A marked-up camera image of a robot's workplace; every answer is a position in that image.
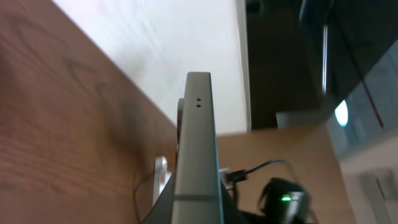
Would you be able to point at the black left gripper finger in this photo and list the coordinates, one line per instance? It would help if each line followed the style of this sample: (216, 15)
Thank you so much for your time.
(161, 212)

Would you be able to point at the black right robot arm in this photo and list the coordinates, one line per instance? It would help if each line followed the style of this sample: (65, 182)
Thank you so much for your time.
(281, 202)

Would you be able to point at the white power strip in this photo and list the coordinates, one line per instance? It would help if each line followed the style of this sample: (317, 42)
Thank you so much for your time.
(161, 177)

